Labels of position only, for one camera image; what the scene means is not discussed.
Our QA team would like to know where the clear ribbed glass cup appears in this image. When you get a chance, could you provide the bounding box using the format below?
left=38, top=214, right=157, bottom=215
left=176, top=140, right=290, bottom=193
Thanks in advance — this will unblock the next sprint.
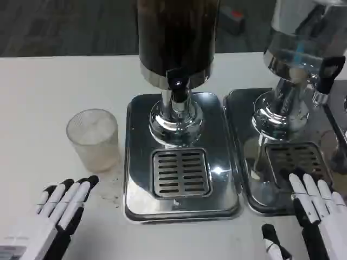
left=66, top=108, right=120, bottom=173

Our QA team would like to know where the black tap with steel spout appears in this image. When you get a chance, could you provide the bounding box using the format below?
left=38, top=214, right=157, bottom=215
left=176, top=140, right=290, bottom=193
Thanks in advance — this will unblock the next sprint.
left=165, top=68, right=192, bottom=112

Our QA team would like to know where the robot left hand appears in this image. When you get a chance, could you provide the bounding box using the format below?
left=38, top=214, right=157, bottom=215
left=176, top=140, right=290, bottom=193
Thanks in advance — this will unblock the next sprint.
left=0, top=175, right=100, bottom=260

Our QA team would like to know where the black looped tap handle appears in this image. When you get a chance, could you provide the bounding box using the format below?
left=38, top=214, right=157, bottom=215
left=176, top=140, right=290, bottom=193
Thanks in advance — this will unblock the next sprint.
left=313, top=56, right=346, bottom=105

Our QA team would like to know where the drink dispenser with dark liquid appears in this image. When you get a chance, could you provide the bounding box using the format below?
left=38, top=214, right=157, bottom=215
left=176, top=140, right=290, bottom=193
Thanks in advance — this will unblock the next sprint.
left=137, top=0, right=221, bottom=146

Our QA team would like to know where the grey box with orange label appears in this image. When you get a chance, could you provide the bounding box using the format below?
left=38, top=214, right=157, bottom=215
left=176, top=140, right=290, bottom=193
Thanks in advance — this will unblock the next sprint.
left=219, top=5, right=246, bottom=35

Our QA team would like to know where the steel drip tray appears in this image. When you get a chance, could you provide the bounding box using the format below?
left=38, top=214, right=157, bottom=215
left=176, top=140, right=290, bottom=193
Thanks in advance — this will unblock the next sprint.
left=123, top=92, right=241, bottom=225
left=223, top=88, right=347, bottom=216

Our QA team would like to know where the steel slotted drain grid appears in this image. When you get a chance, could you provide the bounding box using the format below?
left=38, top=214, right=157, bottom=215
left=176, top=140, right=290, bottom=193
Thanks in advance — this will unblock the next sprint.
left=264, top=143, right=334, bottom=190
left=151, top=148, right=214, bottom=200

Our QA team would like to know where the drink dispenser with clear tank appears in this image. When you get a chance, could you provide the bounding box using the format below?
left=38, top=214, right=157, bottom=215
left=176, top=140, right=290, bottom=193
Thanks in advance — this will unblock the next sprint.
left=250, top=0, right=347, bottom=143

